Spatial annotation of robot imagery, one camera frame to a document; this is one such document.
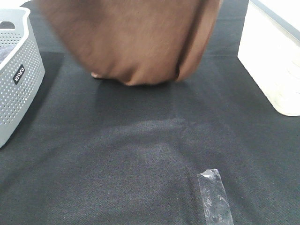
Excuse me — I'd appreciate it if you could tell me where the grey towel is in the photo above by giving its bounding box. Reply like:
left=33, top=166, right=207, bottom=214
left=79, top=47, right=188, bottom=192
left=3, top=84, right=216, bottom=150
left=0, top=45, right=15, bottom=66

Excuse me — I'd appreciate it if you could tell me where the brown towel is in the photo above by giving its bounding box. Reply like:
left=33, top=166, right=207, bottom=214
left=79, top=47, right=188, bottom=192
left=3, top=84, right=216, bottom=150
left=37, top=0, right=222, bottom=86

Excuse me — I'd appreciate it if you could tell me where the white plastic basket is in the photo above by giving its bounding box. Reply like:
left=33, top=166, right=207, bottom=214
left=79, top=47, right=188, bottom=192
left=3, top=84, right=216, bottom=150
left=238, top=0, right=300, bottom=116

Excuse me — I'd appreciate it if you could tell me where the grey perforated laundry basket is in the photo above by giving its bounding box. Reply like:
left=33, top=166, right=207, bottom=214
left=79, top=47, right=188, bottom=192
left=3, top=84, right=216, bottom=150
left=0, top=7, right=45, bottom=146

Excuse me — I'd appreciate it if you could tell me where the black table cloth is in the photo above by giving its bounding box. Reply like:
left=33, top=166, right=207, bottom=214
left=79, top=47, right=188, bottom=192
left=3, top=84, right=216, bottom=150
left=0, top=0, right=300, bottom=225

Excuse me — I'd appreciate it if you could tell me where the clear tape strip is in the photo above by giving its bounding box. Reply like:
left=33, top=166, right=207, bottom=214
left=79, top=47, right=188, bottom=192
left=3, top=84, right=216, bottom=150
left=197, top=169, right=234, bottom=225

